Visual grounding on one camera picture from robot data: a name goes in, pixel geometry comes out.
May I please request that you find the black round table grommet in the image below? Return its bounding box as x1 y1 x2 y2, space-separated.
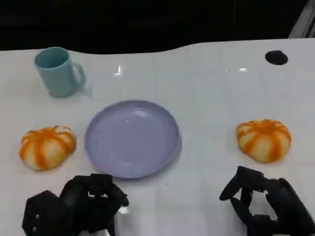
264 50 288 66

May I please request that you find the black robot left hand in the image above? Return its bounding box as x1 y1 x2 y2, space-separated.
59 173 130 236

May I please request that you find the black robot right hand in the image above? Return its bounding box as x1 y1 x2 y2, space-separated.
219 166 315 236

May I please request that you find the orange and white bread roll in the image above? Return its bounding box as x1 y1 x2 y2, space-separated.
236 118 292 163
19 125 76 171

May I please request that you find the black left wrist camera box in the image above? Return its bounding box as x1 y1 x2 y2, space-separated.
22 190 65 236

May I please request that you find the grey metal frame post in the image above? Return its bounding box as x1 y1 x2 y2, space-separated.
287 0 315 39

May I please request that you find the pale green mug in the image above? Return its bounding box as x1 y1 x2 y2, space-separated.
33 46 86 98

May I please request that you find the lilac plate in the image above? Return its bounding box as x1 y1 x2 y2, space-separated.
85 99 183 179

